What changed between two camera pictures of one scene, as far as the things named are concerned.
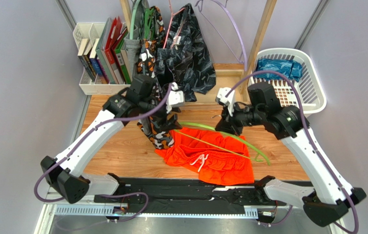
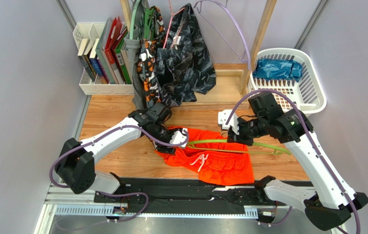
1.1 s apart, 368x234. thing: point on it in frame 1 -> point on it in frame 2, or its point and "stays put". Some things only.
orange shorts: (211, 157) stays put
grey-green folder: (101, 54) stays put
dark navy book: (80, 55) stays put
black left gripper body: (162, 117) -> (164, 135)
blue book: (93, 58) stays put
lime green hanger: (235, 137) -> (193, 144)
